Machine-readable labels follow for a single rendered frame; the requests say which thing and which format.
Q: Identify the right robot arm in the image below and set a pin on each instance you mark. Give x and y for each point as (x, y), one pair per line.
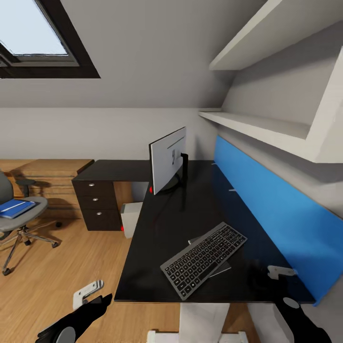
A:
(297, 327)

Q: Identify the folder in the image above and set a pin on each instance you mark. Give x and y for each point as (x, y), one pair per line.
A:
(19, 206)

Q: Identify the swivel chair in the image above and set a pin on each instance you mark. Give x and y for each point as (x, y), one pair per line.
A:
(18, 223)

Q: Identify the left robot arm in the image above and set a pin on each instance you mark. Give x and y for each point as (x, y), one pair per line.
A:
(69, 328)

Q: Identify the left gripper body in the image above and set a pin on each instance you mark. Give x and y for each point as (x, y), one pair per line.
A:
(92, 311)

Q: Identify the monitor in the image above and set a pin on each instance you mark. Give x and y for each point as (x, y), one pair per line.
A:
(167, 155)

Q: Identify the keyboard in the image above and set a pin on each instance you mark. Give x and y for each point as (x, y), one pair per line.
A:
(191, 267)

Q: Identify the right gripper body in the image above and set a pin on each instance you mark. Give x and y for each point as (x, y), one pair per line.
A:
(263, 280)

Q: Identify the notebook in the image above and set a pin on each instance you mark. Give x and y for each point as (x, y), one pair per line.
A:
(224, 267)

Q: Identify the mouse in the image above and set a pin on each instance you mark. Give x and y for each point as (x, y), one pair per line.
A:
(258, 265)

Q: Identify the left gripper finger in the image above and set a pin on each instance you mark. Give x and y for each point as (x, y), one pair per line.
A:
(107, 300)

